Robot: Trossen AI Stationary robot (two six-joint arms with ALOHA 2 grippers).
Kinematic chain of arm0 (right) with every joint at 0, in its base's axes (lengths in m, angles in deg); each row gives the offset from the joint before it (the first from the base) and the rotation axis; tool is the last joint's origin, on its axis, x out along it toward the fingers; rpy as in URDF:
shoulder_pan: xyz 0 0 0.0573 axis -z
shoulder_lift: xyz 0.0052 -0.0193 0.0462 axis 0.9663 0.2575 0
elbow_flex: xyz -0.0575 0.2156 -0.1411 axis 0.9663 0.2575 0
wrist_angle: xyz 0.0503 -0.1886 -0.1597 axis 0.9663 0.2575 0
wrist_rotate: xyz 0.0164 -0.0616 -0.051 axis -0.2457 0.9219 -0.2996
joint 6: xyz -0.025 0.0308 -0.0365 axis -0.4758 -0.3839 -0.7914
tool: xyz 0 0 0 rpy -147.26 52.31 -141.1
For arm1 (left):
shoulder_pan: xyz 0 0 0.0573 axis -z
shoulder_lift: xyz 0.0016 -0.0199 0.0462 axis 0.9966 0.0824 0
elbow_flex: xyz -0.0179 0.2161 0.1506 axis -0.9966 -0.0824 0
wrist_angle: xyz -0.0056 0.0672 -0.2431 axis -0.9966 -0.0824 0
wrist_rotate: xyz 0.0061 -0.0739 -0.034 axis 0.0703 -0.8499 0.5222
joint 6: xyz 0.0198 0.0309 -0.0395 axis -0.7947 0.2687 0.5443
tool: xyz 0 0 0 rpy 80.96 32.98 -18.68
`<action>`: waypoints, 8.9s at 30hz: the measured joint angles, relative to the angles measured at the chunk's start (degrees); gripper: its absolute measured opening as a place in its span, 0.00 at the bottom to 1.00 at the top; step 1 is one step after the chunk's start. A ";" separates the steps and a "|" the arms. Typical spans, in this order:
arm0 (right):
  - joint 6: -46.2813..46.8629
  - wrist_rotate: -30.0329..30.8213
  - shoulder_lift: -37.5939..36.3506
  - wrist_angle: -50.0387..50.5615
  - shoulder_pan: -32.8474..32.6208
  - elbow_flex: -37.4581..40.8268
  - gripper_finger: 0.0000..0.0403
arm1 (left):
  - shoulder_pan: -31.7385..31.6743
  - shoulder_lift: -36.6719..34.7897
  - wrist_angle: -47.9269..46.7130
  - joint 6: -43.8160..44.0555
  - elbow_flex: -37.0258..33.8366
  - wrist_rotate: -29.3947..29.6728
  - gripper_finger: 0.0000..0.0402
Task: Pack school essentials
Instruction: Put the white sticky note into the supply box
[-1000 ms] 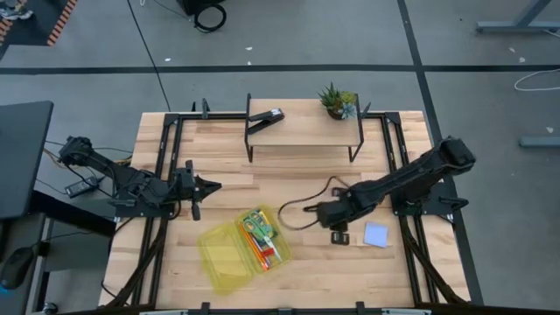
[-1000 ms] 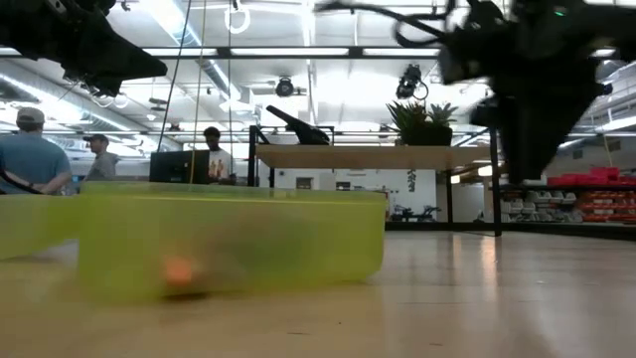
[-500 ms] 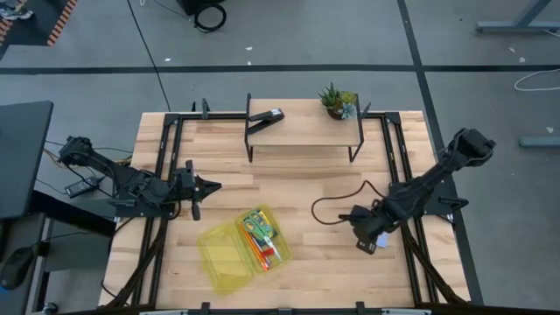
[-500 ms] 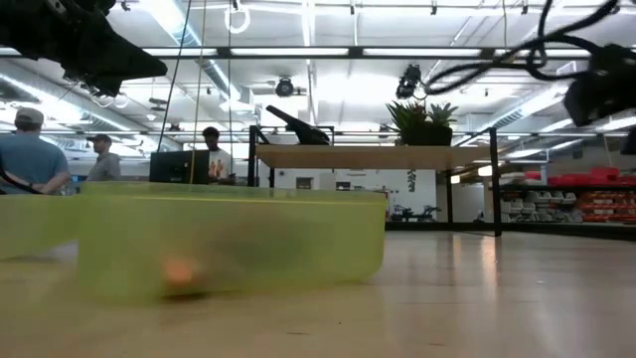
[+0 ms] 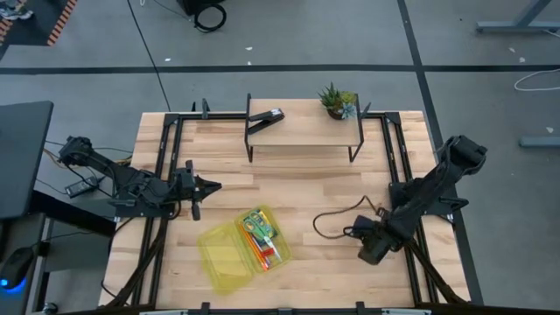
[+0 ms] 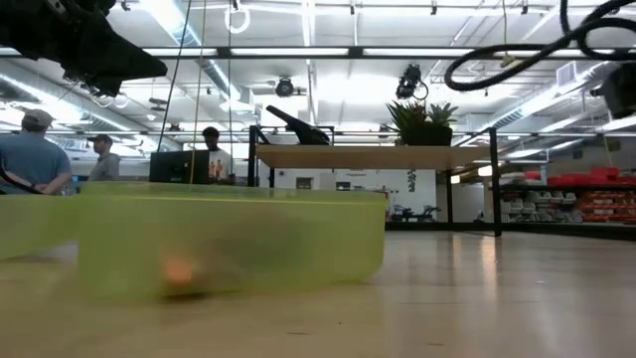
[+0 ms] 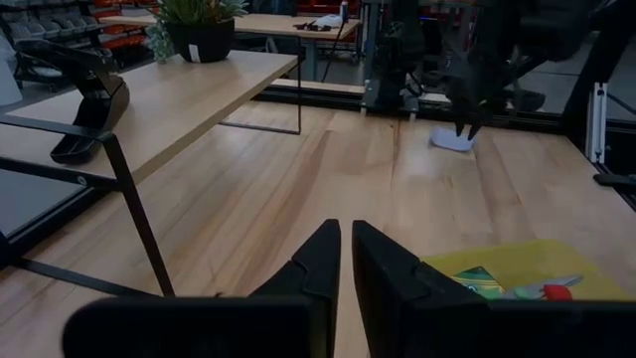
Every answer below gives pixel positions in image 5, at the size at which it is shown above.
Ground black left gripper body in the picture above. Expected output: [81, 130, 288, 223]
[173, 159, 202, 222]

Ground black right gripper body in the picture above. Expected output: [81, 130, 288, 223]
[357, 227, 406, 266]

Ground yellow-green translucent pencil case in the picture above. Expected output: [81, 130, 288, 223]
[196, 205, 293, 295]

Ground green yellow crayon box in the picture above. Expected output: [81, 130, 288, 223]
[239, 209, 277, 240]

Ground small orange object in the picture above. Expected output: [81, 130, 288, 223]
[239, 225, 269, 271]

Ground green-handled scissors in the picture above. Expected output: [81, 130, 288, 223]
[251, 225, 284, 263]

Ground plain yellow pencil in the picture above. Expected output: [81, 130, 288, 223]
[242, 227, 272, 270]

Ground black stapler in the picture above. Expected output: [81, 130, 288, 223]
[248, 108, 285, 136]

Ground small wooden shelf black legs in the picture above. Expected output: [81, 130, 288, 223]
[244, 93, 367, 164]

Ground black power adapter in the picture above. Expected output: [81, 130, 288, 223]
[65, 177, 101, 199]

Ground potted succulent plant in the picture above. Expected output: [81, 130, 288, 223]
[318, 81, 359, 121]

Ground black mouse with blue light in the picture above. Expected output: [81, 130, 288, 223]
[0, 247, 35, 294]

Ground grey desk foot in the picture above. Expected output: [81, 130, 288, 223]
[519, 135, 560, 148]
[475, 0, 560, 34]

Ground orange black striped mat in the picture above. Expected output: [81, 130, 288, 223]
[0, 0, 78, 47]

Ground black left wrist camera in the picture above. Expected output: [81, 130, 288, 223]
[174, 169, 197, 190]

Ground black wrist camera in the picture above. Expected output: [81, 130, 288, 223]
[352, 213, 375, 240]
[174, 169, 197, 190]

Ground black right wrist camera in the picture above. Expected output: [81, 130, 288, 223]
[352, 213, 375, 240]

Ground black aluminium table frame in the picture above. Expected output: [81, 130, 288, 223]
[98, 111, 472, 315]

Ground dark right arm cable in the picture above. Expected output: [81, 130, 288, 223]
[312, 195, 395, 241]

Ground coiled black cable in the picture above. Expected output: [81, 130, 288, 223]
[193, 3, 228, 33]

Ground white floor cable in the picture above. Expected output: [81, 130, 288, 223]
[514, 67, 560, 92]

